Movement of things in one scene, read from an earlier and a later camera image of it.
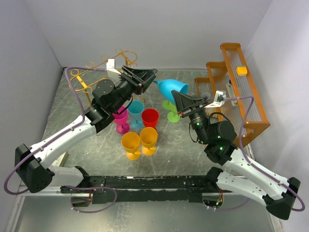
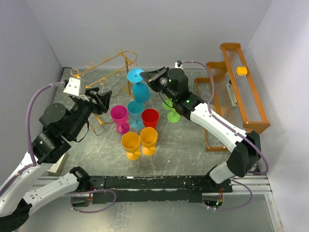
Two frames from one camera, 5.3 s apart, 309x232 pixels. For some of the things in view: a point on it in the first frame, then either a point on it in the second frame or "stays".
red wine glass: [150, 116] stays
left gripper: [142, 79] -> [103, 101]
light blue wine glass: [135, 114] stays
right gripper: [181, 98] -> [151, 78]
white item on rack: [231, 92] stays
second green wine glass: [173, 116] stays
